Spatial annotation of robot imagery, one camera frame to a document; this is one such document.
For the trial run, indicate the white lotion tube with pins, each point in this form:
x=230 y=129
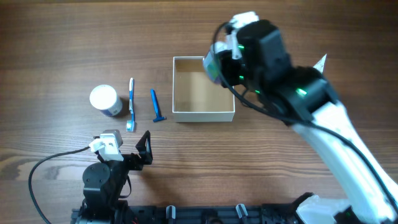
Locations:
x=320 y=64

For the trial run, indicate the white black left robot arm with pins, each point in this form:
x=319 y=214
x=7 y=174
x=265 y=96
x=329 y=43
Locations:
x=104 y=180

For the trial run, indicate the blue white toothbrush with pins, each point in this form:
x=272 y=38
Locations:
x=130 y=125

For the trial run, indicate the beige open cardboard box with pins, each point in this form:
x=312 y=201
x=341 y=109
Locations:
x=195 y=97

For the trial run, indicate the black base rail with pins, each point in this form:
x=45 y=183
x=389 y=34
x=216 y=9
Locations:
x=262 y=214

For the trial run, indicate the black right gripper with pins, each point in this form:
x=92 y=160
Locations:
x=228 y=69

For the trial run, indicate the white cotton swab tub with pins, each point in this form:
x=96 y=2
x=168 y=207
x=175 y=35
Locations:
x=105 y=99

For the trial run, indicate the blue disposable razor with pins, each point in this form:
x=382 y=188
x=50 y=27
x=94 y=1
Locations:
x=159 y=117

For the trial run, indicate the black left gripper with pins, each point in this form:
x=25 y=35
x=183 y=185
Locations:
x=134 y=158

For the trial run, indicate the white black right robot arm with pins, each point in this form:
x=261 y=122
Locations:
x=253 y=56

